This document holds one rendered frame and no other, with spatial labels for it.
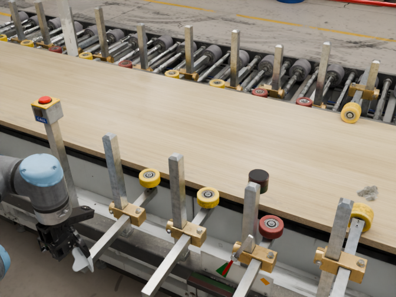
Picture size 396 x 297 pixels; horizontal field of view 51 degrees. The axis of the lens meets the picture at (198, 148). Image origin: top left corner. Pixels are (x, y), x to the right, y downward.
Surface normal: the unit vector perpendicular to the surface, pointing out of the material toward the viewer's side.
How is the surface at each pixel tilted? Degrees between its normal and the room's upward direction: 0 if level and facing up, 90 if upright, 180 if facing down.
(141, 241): 0
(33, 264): 0
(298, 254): 90
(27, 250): 0
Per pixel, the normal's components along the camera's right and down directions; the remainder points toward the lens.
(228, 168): -0.02, -0.82
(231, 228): -0.46, 0.52
